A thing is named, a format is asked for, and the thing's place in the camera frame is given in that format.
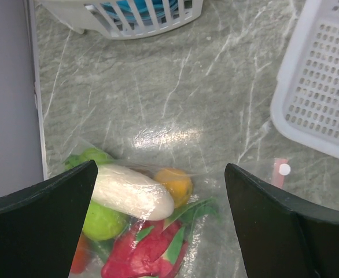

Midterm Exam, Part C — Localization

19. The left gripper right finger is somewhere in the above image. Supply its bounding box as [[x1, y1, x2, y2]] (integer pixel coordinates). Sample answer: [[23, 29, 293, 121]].
[[224, 163, 339, 277]]

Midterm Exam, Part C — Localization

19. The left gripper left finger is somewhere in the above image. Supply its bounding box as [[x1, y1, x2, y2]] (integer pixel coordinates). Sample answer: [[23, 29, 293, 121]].
[[0, 160, 98, 277]]

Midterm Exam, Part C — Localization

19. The clear zip top bag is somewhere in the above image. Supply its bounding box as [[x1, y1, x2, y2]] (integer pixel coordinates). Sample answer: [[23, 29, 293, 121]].
[[62, 136, 290, 278]]

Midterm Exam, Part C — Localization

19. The white perforated tray basket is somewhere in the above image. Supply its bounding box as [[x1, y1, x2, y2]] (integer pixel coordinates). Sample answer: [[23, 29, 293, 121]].
[[270, 0, 339, 159]]

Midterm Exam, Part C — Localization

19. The red orange fake fruit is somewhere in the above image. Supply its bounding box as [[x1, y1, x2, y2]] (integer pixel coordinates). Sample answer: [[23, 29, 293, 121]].
[[70, 234, 90, 274]]

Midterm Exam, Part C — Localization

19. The green fake apple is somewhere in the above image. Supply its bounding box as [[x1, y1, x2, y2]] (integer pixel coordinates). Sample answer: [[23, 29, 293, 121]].
[[82, 200, 128, 241]]

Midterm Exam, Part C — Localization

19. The white fake radish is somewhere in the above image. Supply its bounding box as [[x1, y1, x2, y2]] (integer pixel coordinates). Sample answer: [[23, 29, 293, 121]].
[[92, 164, 175, 221]]

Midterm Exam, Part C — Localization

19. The red fake dragon fruit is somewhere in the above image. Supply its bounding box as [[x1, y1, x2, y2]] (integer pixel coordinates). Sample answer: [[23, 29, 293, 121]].
[[101, 220, 188, 277]]

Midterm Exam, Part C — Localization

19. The white slotted dish basket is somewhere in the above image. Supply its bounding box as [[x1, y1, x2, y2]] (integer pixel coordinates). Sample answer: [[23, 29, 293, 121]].
[[39, 0, 203, 40]]

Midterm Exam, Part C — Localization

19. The blue plate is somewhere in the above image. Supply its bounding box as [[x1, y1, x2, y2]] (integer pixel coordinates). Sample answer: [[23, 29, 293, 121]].
[[100, 0, 193, 25]]

